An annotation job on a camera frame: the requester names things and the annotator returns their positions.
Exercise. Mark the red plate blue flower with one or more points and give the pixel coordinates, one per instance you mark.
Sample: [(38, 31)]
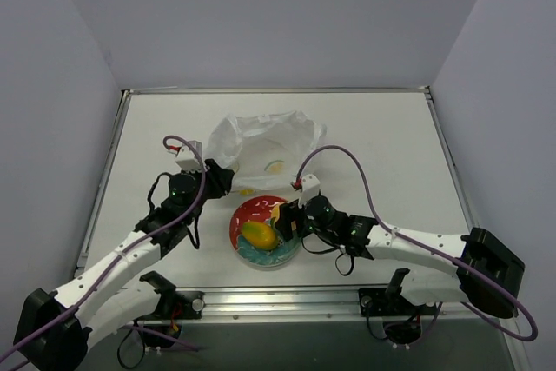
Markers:
[(261, 209)]

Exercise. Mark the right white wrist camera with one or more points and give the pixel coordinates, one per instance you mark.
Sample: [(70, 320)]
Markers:
[(309, 186)]

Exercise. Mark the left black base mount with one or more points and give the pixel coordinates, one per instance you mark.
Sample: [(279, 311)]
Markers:
[(182, 306)]

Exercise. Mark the aluminium front rail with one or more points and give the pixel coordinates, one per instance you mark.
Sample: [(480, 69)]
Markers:
[(304, 301)]

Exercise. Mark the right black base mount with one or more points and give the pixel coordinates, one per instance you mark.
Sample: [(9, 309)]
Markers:
[(391, 318)]

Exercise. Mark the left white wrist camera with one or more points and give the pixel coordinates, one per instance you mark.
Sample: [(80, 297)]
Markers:
[(184, 158)]

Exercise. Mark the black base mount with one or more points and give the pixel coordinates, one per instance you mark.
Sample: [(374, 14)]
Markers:
[(182, 306), (391, 318)]

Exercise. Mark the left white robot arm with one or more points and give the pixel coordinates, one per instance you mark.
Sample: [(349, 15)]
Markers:
[(57, 329)]

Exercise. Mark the white plastic bag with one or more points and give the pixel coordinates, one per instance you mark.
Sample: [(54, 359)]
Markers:
[(265, 151)]

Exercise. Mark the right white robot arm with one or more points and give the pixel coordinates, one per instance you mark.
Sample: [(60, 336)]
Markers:
[(480, 269)]

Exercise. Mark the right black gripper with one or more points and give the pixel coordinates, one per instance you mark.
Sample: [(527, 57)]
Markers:
[(289, 221)]

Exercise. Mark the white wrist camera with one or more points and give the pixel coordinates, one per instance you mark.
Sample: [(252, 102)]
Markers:
[(309, 186), (184, 158)]

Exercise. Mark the yellow green fake mango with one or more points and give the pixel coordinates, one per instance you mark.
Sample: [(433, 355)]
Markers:
[(259, 234)]

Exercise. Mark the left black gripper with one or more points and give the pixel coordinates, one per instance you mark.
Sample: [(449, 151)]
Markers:
[(221, 180)]

